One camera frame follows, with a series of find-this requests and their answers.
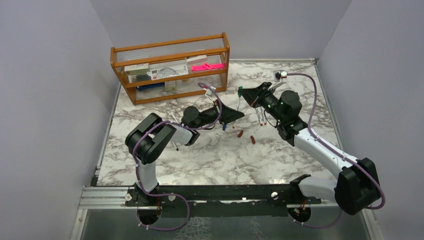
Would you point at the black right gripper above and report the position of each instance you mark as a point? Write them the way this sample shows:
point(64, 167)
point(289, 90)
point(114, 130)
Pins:
point(252, 95)

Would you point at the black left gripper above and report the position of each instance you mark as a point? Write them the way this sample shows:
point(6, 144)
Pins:
point(229, 115)

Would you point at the dark green pen cap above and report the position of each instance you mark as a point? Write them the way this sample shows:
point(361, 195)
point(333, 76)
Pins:
point(239, 91)

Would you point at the white pen red end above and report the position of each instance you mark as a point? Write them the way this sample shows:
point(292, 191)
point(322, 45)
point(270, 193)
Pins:
point(263, 117)

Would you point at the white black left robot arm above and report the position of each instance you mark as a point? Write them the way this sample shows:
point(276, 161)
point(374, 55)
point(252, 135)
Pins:
point(148, 140)

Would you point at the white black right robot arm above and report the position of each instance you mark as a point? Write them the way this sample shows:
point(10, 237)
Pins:
point(356, 185)

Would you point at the red pen cap loose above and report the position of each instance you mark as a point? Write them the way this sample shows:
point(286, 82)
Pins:
point(240, 134)

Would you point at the red brown pen cap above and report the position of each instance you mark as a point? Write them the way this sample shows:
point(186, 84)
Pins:
point(252, 139)

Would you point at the pink plastic clip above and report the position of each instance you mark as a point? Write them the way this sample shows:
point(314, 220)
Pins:
point(206, 67)

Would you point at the pink white eraser box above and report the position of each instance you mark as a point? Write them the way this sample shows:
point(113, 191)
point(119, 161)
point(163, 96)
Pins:
point(196, 59)

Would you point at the small white box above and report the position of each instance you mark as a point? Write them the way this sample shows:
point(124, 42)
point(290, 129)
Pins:
point(170, 85)

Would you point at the blue box on shelf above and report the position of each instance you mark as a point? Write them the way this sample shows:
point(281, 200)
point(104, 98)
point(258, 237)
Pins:
point(150, 86)

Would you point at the wooden shelf rack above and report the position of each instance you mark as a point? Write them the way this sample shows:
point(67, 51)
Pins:
point(173, 52)

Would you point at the white protractor ruler pack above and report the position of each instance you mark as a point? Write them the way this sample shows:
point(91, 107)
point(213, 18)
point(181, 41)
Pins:
point(168, 72)

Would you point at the white green box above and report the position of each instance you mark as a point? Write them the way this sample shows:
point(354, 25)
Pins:
point(136, 69)

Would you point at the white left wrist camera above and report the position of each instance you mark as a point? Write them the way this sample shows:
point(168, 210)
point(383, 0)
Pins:
point(209, 91)

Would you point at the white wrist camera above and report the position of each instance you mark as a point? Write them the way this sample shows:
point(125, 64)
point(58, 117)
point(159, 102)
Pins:
point(209, 91)
point(279, 76)

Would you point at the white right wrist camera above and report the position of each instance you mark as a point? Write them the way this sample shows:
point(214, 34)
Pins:
point(279, 76)

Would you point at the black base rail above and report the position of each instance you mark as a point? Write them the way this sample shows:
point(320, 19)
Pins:
point(181, 201)

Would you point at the aluminium frame rail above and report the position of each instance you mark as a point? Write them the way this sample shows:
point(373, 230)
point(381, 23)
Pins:
point(103, 198)

